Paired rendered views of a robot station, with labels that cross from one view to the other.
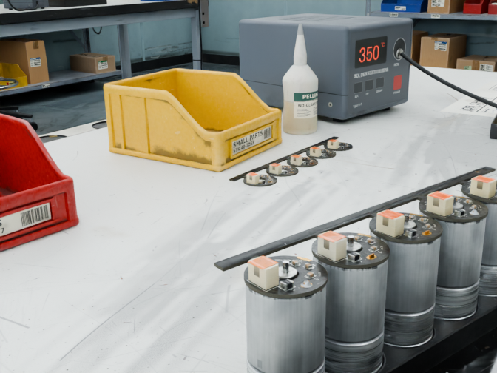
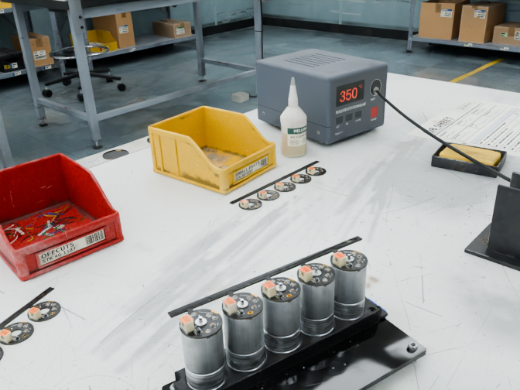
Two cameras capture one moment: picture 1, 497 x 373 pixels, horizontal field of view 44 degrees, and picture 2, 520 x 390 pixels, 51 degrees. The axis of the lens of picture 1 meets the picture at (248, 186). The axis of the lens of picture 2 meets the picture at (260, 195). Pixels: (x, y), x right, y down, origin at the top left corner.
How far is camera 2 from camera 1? 0.16 m
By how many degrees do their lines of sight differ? 9
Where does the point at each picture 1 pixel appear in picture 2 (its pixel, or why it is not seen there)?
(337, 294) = (232, 330)
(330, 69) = (318, 107)
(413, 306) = (282, 333)
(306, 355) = (210, 364)
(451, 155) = (395, 183)
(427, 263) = (288, 312)
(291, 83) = (285, 121)
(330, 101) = (318, 130)
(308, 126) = (298, 152)
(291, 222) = (259, 244)
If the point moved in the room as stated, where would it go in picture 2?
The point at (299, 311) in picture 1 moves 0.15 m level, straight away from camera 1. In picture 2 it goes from (203, 344) to (253, 217)
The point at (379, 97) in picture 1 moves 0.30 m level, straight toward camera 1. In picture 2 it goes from (357, 124) to (309, 234)
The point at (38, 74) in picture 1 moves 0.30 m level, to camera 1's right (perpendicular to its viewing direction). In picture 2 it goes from (126, 39) to (160, 39)
